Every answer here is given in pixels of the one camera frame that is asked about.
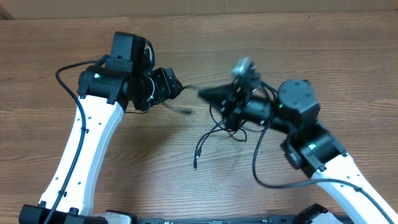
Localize black USB cable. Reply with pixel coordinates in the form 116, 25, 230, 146
193, 104, 248, 171

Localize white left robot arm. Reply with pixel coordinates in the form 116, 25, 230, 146
19, 32, 183, 224

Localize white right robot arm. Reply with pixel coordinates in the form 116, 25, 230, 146
198, 78, 397, 223

